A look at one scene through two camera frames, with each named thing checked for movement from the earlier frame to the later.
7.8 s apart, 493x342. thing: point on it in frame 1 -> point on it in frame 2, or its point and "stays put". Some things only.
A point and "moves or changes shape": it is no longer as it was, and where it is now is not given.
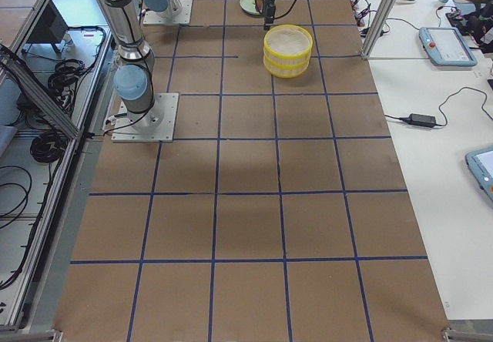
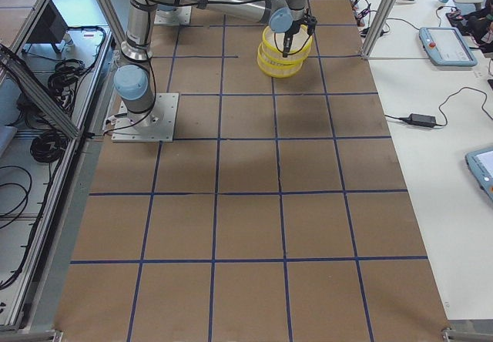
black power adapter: (421, 119) stays put
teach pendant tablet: (445, 46) stays put
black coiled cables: (48, 146) stays put
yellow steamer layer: (288, 41) moves or changes shape
